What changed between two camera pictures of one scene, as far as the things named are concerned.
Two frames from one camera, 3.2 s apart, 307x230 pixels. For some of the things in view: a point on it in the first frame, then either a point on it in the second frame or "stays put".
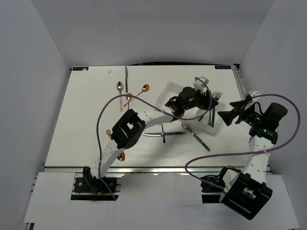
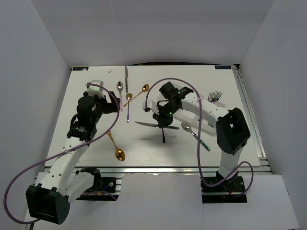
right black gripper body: (249, 116) -> (165, 113)
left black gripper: (205, 99) -> (110, 107)
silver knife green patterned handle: (166, 133) -> (154, 125)
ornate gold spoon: (122, 156) stays put
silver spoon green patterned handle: (187, 125) stays put
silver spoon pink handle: (120, 86) stays put
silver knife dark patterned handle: (126, 79) stays put
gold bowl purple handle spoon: (128, 97) stays put
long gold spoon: (145, 88) stays put
